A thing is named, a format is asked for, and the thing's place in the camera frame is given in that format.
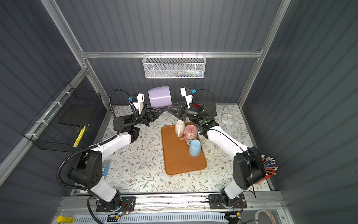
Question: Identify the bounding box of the yellow marker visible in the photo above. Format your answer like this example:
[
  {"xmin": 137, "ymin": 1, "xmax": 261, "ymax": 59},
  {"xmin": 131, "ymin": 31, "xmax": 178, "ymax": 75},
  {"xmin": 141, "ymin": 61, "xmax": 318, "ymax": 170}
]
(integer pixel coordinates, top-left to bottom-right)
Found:
[{"xmin": 56, "ymin": 216, "xmax": 76, "ymax": 224}]

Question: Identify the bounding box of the pink mug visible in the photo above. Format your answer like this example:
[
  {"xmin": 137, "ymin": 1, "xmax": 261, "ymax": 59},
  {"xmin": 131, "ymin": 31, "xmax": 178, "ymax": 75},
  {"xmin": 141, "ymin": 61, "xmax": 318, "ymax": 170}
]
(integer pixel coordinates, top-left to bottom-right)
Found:
[{"xmin": 179, "ymin": 125, "xmax": 198, "ymax": 141}]

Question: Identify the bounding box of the white mug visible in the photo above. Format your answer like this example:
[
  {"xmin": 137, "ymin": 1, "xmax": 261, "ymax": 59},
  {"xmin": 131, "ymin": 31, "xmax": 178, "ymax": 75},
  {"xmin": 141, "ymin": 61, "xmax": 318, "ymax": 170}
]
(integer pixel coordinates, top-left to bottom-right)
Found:
[{"xmin": 175, "ymin": 120, "xmax": 186, "ymax": 137}]

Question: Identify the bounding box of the tape roll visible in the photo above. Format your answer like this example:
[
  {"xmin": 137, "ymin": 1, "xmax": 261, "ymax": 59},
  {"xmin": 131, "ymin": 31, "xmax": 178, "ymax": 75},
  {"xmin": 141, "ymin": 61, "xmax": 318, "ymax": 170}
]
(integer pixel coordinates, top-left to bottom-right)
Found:
[{"xmin": 254, "ymin": 210, "xmax": 277, "ymax": 224}]

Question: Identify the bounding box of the red pencil cup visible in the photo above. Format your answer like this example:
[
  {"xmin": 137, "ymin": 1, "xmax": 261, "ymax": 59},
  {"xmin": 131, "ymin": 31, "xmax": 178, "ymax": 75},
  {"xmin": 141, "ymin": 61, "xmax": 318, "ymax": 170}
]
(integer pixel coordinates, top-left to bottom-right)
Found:
[{"xmin": 256, "ymin": 155, "xmax": 279, "ymax": 184}]

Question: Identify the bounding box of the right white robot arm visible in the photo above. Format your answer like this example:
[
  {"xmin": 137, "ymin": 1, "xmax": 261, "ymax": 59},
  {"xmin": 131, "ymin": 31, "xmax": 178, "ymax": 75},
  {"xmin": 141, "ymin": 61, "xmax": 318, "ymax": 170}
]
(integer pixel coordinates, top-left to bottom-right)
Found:
[{"xmin": 165, "ymin": 101, "xmax": 266, "ymax": 208}]

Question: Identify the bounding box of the light blue mug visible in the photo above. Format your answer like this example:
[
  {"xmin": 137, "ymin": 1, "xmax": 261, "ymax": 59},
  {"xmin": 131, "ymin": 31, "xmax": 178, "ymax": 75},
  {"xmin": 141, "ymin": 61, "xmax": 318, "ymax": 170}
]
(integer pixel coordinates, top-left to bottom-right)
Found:
[{"xmin": 187, "ymin": 140, "xmax": 201, "ymax": 157}]

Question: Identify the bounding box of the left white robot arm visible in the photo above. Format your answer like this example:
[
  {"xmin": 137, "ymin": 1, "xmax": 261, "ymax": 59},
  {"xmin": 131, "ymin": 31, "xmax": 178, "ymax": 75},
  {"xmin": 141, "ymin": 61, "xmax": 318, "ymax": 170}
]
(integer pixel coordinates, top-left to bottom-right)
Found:
[{"xmin": 56, "ymin": 86, "xmax": 172, "ymax": 212}]

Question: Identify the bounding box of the black wire basket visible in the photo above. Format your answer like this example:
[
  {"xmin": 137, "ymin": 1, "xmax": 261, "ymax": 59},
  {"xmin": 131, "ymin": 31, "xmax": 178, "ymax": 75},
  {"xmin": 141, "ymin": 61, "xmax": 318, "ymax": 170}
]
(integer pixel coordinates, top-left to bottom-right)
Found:
[{"xmin": 22, "ymin": 83, "xmax": 106, "ymax": 152}]

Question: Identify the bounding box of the orange plastic tray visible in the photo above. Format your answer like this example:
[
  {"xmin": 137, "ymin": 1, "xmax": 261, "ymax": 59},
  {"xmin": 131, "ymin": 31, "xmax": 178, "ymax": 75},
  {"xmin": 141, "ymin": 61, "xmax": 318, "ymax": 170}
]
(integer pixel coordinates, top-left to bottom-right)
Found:
[{"xmin": 161, "ymin": 125, "xmax": 207, "ymax": 175}]

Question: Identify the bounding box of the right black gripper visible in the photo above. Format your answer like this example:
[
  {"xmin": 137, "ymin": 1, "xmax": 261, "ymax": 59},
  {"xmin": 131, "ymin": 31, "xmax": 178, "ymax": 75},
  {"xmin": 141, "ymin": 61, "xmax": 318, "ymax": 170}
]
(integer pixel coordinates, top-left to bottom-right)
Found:
[{"xmin": 166, "ymin": 103, "xmax": 205, "ymax": 125}]

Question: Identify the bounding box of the purple mug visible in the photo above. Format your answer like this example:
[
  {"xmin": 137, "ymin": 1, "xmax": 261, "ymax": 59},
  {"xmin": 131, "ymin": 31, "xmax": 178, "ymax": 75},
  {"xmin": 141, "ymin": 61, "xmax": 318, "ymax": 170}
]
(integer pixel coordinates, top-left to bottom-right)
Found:
[{"xmin": 148, "ymin": 85, "xmax": 172, "ymax": 108}]

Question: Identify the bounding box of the white wire basket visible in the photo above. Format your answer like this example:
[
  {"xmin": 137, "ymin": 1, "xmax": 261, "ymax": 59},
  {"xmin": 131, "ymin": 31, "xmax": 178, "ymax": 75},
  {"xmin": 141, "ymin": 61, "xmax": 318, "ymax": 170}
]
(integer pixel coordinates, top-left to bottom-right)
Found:
[{"xmin": 142, "ymin": 55, "xmax": 207, "ymax": 79}]

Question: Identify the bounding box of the highlighter marker pack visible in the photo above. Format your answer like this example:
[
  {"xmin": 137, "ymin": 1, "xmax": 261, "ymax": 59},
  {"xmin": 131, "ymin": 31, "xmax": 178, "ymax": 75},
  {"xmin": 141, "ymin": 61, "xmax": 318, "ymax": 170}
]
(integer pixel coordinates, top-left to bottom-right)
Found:
[{"xmin": 102, "ymin": 159, "xmax": 112, "ymax": 180}]

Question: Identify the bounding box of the white ribbed cable duct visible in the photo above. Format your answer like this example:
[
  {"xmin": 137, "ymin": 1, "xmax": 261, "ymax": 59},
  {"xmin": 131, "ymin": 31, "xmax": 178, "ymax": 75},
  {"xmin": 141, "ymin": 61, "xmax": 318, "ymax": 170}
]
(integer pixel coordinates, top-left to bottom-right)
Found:
[{"xmin": 74, "ymin": 212, "xmax": 228, "ymax": 224}]

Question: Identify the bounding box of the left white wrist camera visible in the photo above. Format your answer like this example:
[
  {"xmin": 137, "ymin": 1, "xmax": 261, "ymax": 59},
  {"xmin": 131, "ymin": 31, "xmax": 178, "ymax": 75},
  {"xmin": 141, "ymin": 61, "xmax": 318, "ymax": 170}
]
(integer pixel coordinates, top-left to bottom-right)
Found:
[{"xmin": 129, "ymin": 93, "xmax": 145, "ymax": 116}]

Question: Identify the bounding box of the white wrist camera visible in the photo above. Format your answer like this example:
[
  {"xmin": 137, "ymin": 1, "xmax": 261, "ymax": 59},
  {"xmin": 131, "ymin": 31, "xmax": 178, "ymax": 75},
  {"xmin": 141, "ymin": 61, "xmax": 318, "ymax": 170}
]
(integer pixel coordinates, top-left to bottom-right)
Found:
[
  {"xmin": 129, "ymin": 93, "xmax": 145, "ymax": 116},
  {"xmin": 180, "ymin": 87, "xmax": 196, "ymax": 108}
]

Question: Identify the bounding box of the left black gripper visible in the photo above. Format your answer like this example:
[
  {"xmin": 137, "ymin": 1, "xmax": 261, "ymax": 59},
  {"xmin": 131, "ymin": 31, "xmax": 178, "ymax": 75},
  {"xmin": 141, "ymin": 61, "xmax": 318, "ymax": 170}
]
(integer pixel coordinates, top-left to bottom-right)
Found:
[{"xmin": 127, "ymin": 106, "xmax": 163, "ymax": 130}]

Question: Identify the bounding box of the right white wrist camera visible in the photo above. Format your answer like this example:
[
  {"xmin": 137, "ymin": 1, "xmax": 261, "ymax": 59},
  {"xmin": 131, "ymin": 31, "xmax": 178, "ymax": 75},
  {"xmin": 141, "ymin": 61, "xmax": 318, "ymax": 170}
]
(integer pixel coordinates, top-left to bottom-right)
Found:
[{"xmin": 180, "ymin": 87, "xmax": 196, "ymax": 108}]

